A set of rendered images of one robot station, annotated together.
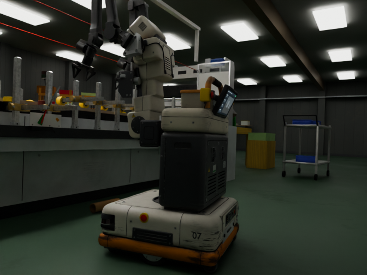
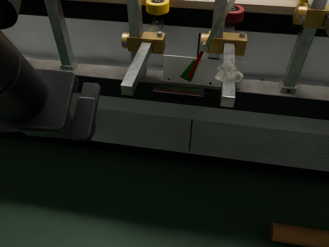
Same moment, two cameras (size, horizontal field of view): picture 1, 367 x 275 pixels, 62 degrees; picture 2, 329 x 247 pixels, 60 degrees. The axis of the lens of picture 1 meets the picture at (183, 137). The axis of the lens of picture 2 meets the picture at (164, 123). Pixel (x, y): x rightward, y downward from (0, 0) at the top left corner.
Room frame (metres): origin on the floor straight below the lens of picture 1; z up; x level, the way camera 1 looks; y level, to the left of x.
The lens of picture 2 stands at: (1.88, 0.33, 1.25)
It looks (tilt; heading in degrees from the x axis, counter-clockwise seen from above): 42 degrees down; 69
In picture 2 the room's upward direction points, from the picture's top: straight up
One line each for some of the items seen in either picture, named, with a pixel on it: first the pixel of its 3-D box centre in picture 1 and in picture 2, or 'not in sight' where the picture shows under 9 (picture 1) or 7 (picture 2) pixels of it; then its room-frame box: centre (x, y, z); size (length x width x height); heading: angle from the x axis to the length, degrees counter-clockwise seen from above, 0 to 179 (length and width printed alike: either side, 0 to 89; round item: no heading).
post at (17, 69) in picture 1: (16, 91); (134, 8); (2.10, 1.16, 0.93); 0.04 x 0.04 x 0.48; 59
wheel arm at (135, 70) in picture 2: (25, 107); (145, 50); (2.11, 1.10, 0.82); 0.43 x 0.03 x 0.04; 59
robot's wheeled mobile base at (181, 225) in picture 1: (175, 220); not in sight; (1.83, 0.03, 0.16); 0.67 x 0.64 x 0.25; 69
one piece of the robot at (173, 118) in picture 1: (192, 150); not in sight; (1.80, -0.05, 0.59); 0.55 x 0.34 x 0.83; 159
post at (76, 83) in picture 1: (75, 109); (302, 44); (2.53, 0.91, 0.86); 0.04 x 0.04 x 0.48; 59
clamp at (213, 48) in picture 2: (50, 108); (223, 42); (2.34, 1.03, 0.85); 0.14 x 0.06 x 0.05; 149
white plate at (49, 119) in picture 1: (46, 120); (202, 72); (2.28, 1.03, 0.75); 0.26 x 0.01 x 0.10; 149
